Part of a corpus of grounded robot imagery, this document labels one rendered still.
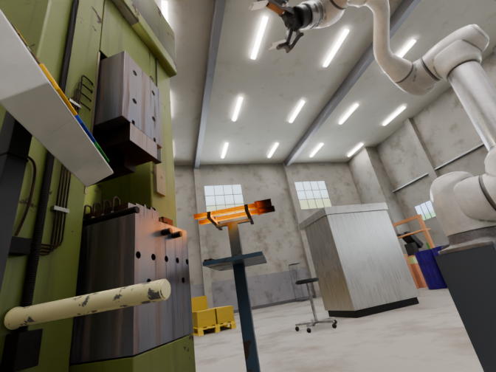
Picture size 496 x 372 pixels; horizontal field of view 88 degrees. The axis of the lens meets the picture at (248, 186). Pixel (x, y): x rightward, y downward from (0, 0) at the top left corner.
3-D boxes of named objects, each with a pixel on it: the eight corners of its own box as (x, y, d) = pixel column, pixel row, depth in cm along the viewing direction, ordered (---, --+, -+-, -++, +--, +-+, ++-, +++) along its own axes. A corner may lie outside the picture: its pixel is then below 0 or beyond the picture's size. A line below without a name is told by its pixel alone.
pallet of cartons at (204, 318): (187, 332, 609) (186, 299, 637) (229, 324, 633) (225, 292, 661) (187, 339, 494) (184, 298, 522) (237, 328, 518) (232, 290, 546)
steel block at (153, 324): (193, 332, 110) (187, 231, 127) (133, 356, 75) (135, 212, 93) (86, 348, 121) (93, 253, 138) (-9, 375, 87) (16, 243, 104)
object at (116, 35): (150, 101, 167) (149, 49, 185) (100, 49, 130) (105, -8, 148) (94, 121, 175) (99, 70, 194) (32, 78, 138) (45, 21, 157)
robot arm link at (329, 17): (297, 11, 101) (321, -18, 89) (322, 6, 108) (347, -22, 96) (310, 36, 101) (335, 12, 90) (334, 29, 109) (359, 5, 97)
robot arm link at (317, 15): (326, 18, 93) (316, 20, 90) (309, 33, 101) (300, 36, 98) (316, -8, 92) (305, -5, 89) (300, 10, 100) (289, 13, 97)
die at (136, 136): (157, 159, 129) (156, 143, 132) (129, 139, 111) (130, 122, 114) (88, 180, 137) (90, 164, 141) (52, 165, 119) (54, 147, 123)
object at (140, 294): (173, 300, 59) (172, 277, 61) (159, 302, 54) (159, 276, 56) (24, 328, 67) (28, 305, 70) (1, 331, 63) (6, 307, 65)
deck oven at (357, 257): (378, 303, 520) (350, 219, 589) (424, 302, 425) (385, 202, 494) (319, 317, 478) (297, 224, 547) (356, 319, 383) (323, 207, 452)
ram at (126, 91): (171, 155, 145) (168, 100, 160) (122, 115, 110) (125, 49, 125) (108, 174, 153) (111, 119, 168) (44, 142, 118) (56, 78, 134)
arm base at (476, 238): (462, 252, 103) (455, 238, 105) (529, 238, 83) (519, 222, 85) (428, 257, 97) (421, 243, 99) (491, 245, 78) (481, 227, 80)
